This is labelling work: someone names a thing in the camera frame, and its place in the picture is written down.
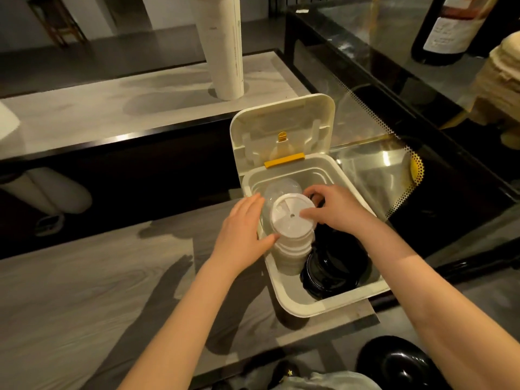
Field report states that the black cup lid with plug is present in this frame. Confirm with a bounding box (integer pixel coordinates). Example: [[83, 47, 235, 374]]
[[300, 249, 373, 300]]

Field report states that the white cup lid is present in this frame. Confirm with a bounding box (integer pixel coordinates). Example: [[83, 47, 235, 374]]
[[270, 192, 317, 240]]

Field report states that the stack of clear lids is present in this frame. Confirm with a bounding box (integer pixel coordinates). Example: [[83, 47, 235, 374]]
[[259, 178, 303, 236]]

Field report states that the white plastic storage bin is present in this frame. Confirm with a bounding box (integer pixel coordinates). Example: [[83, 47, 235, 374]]
[[229, 93, 392, 319]]

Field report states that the black star slipper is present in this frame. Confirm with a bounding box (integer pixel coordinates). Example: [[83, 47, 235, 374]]
[[270, 359, 301, 390]]

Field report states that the person's left hand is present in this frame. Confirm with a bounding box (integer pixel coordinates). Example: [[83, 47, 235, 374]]
[[210, 192, 281, 277]]

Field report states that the dark wine bottle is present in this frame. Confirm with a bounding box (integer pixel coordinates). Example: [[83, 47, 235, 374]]
[[411, 0, 501, 66]]

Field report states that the person's right forearm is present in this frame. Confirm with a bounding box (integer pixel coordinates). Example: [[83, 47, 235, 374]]
[[357, 223, 520, 390]]

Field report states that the person's right hand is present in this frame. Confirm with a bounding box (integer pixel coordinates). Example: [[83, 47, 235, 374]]
[[300, 184, 381, 236]]

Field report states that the black round base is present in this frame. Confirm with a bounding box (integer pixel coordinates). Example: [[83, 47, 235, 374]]
[[356, 335, 441, 390]]

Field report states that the grey wooden table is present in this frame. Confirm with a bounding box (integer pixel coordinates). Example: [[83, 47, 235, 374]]
[[0, 198, 381, 390]]

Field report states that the grey bar counter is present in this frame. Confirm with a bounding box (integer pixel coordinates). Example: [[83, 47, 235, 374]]
[[0, 50, 311, 161]]

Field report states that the tall white paper cup stack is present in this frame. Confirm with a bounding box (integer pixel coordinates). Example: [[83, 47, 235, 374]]
[[187, 0, 245, 101]]

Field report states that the person's left forearm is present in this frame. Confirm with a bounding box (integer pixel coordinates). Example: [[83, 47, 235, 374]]
[[118, 259, 244, 390]]

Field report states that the person's white shirt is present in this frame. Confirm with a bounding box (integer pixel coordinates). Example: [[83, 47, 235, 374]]
[[284, 371, 382, 390]]

